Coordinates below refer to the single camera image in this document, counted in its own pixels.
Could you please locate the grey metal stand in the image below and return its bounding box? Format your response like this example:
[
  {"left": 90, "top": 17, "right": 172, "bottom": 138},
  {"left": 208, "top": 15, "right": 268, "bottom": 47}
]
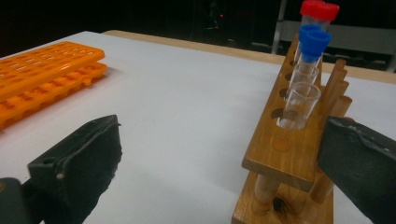
[{"left": 271, "top": 0, "right": 396, "bottom": 73}]

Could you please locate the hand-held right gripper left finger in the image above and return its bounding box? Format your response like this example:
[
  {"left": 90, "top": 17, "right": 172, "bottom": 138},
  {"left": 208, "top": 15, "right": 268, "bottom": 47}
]
[{"left": 27, "top": 114, "right": 123, "bottom": 224}]

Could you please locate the orange plastic tube rack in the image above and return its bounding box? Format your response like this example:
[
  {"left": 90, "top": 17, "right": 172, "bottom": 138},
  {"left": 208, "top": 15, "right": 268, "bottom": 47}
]
[{"left": 0, "top": 41, "right": 108, "bottom": 130}]

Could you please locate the white table cover sheet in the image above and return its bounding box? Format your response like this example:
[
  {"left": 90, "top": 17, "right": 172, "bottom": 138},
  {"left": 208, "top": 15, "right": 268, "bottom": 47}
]
[{"left": 0, "top": 31, "right": 396, "bottom": 224}]

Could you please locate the dark device with red light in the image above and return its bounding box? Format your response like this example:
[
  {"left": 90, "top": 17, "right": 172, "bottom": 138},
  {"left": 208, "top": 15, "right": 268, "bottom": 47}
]
[{"left": 199, "top": 0, "right": 239, "bottom": 43}]

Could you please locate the wooden test tube rack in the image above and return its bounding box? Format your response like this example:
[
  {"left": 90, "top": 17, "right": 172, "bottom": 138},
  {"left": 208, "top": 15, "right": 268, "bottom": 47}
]
[{"left": 232, "top": 34, "right": 353, "bottom": 224}]

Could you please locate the red capped test tube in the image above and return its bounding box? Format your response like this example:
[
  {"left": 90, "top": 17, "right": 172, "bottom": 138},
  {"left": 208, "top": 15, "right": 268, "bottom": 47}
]
[
  {"left": 311, "top": 2, "right": 340, "bottom": 33},
  {"left": 299, "top": 0, "right": 325, "bottom": 27}
]

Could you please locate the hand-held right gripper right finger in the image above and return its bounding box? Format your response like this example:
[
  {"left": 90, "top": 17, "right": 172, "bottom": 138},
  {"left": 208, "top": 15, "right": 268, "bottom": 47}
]
[{"left": 317, "top": 116, "right": 396, "bottom": 224}]

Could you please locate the blue capped test tube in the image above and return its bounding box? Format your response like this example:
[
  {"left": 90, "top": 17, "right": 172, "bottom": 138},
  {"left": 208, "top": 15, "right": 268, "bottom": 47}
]
[
  {"left": 293, "top": 23, "right": 325, "bottom": 63},
  {"left": 297, "top": 30, "right": 332, "bottom": 76}
]

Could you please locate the clear test tube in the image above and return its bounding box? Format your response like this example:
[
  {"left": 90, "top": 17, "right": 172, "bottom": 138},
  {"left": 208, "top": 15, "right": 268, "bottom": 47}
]
[
  {"left": 276, "top": 81, "right": 322, "bottom": 131},
  {"left": 288, "top": 63, "right": 320, "bottom": 94}
]

